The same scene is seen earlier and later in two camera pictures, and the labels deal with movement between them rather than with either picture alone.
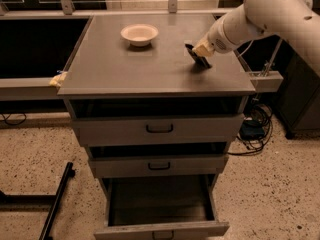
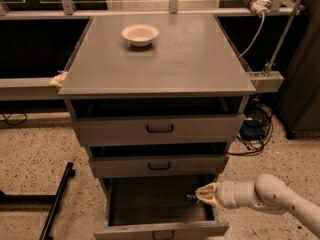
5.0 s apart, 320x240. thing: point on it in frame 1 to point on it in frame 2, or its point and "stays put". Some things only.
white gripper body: x=218 y=41 to x=226 y=194
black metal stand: x=40 y=202 stays put
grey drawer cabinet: x=157 y=122 stays put
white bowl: x=139 y=35 stays put
